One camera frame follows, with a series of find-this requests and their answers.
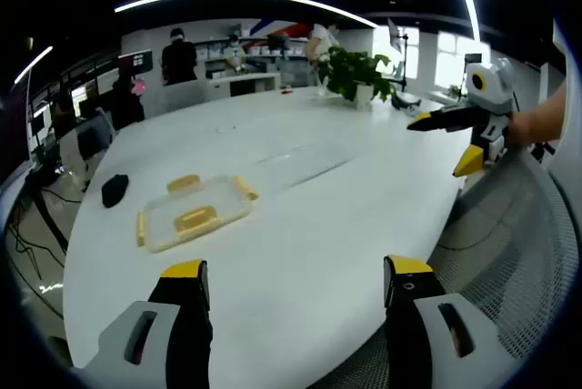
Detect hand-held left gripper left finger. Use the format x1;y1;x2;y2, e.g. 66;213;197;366
84;259;215;389

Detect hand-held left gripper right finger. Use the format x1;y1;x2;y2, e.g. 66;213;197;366
383;254;508;389

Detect clear container with yellow buckles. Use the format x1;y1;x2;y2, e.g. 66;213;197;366
135;172;261;254

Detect person's right hand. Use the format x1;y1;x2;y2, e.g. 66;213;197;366
506;100;543;147

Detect grey mesh office chair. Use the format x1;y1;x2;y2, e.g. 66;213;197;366
317;147;581;389

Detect green potted plant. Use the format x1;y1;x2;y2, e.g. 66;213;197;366
317;46;397;111

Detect black cloth pouch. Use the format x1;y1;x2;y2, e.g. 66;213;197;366
100;174;130;210

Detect shelf with white bins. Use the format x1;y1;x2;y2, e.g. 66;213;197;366
195;35;311;73

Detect white counter cabinet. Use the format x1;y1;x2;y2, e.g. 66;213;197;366
206;71;283;98

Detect white chair back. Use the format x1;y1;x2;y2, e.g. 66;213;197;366
162;80;206;114

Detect short ceiling light strip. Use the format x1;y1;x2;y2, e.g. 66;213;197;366
13;45;55;85

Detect black floor cables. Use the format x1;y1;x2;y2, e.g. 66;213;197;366
5;204;70;284

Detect black wall monitor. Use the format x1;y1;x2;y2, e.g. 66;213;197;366
117;48;156;77

